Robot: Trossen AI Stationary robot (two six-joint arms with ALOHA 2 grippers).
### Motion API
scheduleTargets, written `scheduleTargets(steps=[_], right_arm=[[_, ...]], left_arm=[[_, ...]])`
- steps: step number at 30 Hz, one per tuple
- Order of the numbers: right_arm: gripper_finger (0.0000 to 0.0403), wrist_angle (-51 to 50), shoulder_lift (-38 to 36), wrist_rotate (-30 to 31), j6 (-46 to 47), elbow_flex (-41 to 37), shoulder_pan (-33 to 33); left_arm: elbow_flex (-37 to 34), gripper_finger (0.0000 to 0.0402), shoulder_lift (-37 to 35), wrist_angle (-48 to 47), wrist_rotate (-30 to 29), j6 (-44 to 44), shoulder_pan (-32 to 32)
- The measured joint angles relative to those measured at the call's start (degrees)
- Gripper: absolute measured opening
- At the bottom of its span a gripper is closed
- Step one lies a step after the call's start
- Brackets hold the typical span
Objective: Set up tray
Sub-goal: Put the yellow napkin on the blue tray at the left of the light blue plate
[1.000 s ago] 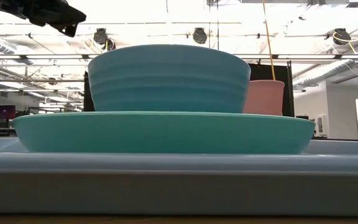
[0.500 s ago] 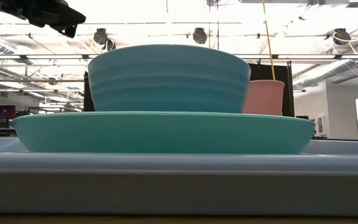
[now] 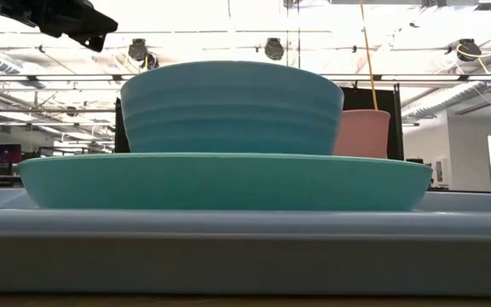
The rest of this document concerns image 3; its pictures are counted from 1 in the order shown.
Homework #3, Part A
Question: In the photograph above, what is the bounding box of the blue ribbed bowl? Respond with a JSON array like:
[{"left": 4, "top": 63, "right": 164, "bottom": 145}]
[{"left": 119, "top": 60, "right": 345, "bottom": 155}]

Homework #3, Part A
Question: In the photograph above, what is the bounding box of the teal round plate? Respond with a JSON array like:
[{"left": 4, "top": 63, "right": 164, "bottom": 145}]
[{"left": 17, "top": 152, "right": 434, "bottom": 212}]

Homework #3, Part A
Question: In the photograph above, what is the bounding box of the pink plastic cup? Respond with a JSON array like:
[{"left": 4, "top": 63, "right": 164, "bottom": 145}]
[{"left": 332, "top": 109, "right": 391, "bottom": 159}]

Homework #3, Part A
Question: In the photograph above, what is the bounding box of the blue plastic tray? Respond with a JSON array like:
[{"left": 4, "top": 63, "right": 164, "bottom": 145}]
[{"left": 0, "top": 187, "right": 491, "bottom": 298}]

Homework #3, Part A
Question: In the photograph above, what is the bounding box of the long ceiling light strip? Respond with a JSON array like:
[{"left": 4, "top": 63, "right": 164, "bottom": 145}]
[{"left": 0, "top": 72, "right": 491, "bottom": 82}]

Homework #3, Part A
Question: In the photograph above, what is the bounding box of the monitor with red screen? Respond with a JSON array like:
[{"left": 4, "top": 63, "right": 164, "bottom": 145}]
[{"left": 0, "top": 143, "right": 22, "bottom": 165}]

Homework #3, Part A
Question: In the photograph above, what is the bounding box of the black ceiling cable reel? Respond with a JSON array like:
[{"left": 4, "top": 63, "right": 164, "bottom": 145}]
[
  {"left": 453, "top": 38, "right": 483, "bottom": 62},
  {"left": 127, "top": 37, "right": 149, "bottom": 61},
  {"left": 263, "top": 37, "right": 285, "bottom": 61}
]

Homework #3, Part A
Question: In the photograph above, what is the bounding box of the yellow hanging cable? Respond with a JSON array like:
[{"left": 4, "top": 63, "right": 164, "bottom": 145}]
[{"left": 359, "top": 0, "right": 378, "bottom": 111}]

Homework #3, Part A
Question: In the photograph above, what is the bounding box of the white wall panel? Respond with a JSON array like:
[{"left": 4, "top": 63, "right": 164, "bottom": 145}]
[{"left": 435, "top": 156, "right": 446, "bottom": 184}]

